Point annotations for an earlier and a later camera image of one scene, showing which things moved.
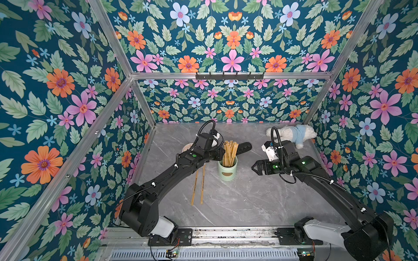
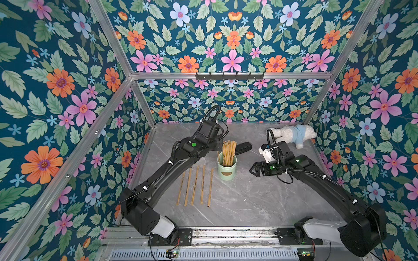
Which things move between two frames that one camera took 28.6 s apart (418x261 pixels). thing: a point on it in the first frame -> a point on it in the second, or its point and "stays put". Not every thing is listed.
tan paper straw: x=203 y=185 -> x=210 y=188
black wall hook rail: x=229 y=76 stays put
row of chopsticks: x=195 y=188 -> x=202 y=186
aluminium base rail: x=208 y=244 stays put
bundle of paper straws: x=229 y=152 stays put
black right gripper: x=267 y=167 stays put
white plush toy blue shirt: x=297 y=134 stays put
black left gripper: x=219 y=156 -> x=216 y=138
